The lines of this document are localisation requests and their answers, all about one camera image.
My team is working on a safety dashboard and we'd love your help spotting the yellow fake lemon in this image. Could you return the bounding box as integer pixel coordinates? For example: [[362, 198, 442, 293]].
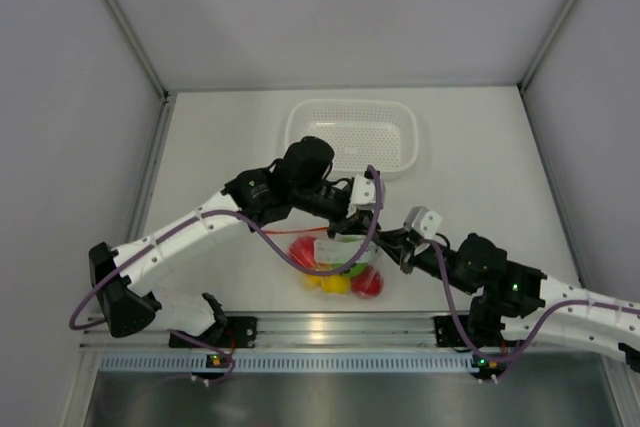
[[320, 275, 351, 295]]

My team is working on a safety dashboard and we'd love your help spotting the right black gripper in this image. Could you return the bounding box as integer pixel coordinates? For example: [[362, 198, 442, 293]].
[[376, 226, 478, 295]]

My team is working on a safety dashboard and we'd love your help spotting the aluminium mounting rail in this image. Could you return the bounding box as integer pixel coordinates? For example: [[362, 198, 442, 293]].
[[79, 310, 626, 351]]

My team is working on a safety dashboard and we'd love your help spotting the aluminium frame post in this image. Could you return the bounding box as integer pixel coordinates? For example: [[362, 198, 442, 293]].
[[517, 0, 616, 91], [72, 0, 169, 98]]

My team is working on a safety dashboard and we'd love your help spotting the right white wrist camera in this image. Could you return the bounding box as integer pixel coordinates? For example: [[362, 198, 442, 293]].
[[403, 206, 442, 240]]

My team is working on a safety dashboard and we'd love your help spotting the yellow fake bell pepper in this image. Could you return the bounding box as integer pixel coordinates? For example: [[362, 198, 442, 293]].
[[300, 274, 323, 292]]

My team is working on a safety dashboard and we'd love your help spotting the red fake apple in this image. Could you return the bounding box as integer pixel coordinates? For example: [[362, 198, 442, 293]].
[[288, 236, 316, 269]]

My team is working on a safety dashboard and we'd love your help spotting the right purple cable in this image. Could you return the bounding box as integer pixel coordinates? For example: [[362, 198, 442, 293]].
[[427, 241, 640, 378]]

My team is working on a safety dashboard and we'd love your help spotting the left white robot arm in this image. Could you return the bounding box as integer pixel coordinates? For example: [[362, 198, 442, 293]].
[[89, 137, 375, 347]]

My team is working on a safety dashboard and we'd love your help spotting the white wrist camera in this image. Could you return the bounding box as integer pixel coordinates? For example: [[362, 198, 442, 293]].
[[349, 175, 385, 210], [403, 206, 442, 240]]

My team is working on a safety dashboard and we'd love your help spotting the purple cable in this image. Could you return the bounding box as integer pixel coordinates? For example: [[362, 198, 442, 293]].
[[427, 241, 640, 378], [67, 165, 387, 331]]

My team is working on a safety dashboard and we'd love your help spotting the white perforated plastic basket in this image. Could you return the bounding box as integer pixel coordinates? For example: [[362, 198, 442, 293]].
[[284, 99, 420, 180]]

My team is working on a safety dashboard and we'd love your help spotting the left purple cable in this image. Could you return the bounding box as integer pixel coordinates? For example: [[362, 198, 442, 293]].
[[67, 165, 387, 331]]

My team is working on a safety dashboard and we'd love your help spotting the clear zip bag orange seal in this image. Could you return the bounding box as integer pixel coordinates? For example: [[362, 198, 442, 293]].
[[266, 227, 383, 300]]

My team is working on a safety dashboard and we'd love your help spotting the red fake tomato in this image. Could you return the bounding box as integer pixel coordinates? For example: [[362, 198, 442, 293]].
[[351, 266, 384, 298]]

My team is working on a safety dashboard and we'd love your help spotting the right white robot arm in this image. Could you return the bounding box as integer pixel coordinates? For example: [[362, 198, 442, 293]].
[[374, 229, 639, 371]]

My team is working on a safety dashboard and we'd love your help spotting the right aluminium frame post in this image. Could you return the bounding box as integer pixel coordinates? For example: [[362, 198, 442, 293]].
[[517, 0, 616, 91]]

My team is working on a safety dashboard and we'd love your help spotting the green fake watermelon ball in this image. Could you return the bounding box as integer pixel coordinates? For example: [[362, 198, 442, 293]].
[[339, 263, 368, 278]]

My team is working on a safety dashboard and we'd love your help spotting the slotted grey cable duct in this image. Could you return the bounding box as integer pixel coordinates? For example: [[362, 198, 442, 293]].
[[99, 351, 497, 374]]

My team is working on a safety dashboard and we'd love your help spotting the left aluminium frame post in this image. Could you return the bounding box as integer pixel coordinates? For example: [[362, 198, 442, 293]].
[[72, 0, 169, 98]]

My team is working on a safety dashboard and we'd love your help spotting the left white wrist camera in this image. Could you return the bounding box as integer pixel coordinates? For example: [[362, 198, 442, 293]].
[[349, 175, 385, 210]]

